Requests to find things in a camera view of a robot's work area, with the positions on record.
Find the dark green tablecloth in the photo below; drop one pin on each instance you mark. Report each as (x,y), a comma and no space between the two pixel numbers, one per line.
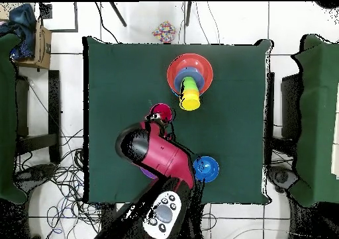
(119,77)

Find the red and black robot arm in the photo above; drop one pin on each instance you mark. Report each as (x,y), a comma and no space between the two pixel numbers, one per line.
(169,157)

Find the black rectangular frame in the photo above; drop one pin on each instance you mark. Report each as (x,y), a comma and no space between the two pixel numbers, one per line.
(76,16)

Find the blue cloth bundle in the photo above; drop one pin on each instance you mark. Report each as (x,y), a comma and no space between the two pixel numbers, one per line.
(22,19)

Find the small dark blue bowl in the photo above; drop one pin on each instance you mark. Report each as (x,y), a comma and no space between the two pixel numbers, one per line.
(208,169)

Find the small light blue bowl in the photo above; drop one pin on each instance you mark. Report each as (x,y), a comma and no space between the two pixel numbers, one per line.
(196,73)

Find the pink plastic cup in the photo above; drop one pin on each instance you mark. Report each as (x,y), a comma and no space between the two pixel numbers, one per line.
(164,110)

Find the black pedestal foot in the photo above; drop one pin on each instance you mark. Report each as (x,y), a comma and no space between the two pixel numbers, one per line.
(282,176)
(37,172)

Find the black stool frame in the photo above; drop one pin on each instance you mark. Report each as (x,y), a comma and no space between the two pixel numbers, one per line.
(54,133)
(290,104)

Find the black tripod leg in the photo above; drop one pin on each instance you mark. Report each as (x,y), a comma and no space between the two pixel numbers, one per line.
(188,14)
(118,14)

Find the green cloth covered table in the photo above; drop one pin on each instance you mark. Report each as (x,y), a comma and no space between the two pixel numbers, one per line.
(317,117)
(8,117)

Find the large light blue bowl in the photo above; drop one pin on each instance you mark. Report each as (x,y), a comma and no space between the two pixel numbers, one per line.
(174,92)

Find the wide orange-red bowl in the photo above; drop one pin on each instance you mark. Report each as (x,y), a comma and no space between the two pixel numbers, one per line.
(185,61)

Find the orange plastic cup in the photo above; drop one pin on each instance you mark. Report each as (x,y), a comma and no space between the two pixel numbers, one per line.
(191,92)

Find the purple plastic bowl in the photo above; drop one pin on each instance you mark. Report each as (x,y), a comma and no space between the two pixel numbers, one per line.
(147,173)

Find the yellow plastic cup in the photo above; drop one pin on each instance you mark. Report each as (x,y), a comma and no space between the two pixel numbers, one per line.
(190,104)

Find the cardboard box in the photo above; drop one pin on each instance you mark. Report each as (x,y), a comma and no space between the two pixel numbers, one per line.
(42,51)

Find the green plastic cup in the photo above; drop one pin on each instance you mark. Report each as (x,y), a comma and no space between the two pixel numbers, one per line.
(189,83)

